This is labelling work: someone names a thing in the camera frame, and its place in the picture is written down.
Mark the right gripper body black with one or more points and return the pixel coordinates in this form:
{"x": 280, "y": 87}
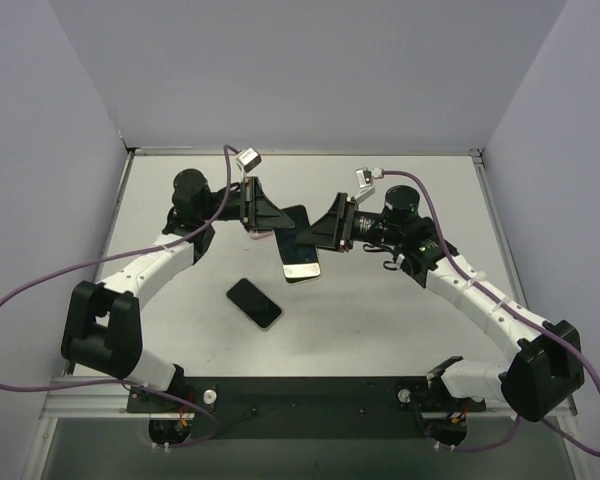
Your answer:
{"x": 341, "y": 223}

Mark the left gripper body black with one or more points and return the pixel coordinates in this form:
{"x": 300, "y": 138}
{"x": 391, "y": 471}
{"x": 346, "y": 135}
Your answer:
{"x": 250, "y": 203}

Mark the phone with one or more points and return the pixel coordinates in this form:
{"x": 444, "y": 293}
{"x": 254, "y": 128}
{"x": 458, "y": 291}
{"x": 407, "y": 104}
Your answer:
{"x": 300, "y": 262}
{"x": 254, "y": 304}

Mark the pink phone case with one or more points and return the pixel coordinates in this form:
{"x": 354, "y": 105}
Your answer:
{"x": 261, "y": 235}

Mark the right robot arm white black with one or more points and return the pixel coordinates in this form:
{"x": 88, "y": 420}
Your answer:
{"x": 542, "y": 369}

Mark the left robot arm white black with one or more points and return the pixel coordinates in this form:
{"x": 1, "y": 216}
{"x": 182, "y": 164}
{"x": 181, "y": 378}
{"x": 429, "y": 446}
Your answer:
{"x": 103, "y": 327}

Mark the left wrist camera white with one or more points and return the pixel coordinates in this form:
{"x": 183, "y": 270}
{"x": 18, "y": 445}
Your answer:
{"x": 248, "y": 159}

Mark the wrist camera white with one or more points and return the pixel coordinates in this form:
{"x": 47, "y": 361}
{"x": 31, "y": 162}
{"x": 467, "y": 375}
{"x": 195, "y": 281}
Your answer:
{"x": 248, "y": 159}
{"x": 366, "y": 178}

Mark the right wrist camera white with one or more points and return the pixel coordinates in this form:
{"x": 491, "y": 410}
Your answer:
{"x": 366, "y": 178}

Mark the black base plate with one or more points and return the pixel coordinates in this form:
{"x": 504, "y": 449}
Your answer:
{"x": 299, "y": 408}

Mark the aluminium front rail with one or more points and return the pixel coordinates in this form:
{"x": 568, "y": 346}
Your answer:
{"x": 111, "y": 401}

